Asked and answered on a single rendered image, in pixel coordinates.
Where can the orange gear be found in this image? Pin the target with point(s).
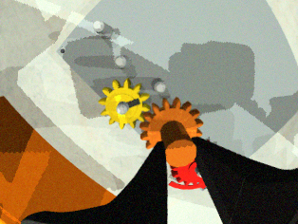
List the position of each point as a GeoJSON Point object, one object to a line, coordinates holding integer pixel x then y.
{"type": "Point", "coordinates": [175, 126]}

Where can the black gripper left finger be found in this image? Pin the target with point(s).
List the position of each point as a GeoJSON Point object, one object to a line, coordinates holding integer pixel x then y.
{"type": "Point", "coordinates": [143, 201]}

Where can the grey square board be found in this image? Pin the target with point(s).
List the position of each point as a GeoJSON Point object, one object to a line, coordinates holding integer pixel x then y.
{"type": "Point", "coordinates": [229, 58]}

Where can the red gear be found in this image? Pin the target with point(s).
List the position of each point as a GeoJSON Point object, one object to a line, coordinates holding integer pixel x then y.
{"type": "Point", "coordinates": [186, 174]}

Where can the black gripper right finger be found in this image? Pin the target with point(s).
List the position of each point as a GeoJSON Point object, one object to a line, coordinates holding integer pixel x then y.
{"type": "Point", "coordinates": [246, 191]}

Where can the yellow gear with black stripe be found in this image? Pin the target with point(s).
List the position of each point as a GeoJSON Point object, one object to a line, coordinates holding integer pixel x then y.
{"type": "Point", "coordinates": [129, 95]}

